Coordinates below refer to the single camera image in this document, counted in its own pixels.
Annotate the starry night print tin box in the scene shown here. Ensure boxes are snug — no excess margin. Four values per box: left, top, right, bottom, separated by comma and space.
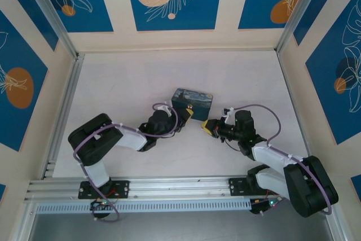
170, 87, 214, 122

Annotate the grey metal panel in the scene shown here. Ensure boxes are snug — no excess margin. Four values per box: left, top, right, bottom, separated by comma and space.
28, 212, 332, 241

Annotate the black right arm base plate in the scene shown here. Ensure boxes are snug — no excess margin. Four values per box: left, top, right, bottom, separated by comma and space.
228, 177, 252, 196

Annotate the long aluminium base rail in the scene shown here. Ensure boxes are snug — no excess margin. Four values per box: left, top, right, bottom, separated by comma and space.
24, 175, 335, 203

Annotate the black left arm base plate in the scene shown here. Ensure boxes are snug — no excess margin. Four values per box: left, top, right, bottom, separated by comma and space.
78, 180, 130, 199

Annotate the grey slotted cable duct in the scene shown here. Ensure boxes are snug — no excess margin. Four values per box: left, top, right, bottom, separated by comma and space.
35, 198, 252, 214

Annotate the aluminium table side rail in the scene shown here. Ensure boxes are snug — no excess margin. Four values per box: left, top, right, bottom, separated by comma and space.
41, 53, 85, 180

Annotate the aluminium frame corner post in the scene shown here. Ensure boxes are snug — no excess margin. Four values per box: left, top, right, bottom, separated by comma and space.
21, 0, 79, 59
275, 0, 324, 55

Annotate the aluminium frame upright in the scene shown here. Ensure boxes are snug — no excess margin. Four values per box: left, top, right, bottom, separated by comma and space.
8, 201, 37, 241
328, 195, 349, 241

